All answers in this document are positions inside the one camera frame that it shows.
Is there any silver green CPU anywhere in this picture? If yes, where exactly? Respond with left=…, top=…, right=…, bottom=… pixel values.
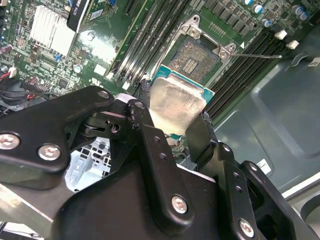
left=148, top=63, right=216, bottom=138

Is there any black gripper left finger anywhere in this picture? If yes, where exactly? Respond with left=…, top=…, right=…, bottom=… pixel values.
left=0, top=79, right=196, bottom=236

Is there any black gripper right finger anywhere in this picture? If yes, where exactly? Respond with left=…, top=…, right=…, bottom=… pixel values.
left=186, top=111, right=312, bottom=240

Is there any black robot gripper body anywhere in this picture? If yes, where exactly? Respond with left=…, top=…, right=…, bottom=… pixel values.
left=51, top=161, right=227, bottom=240

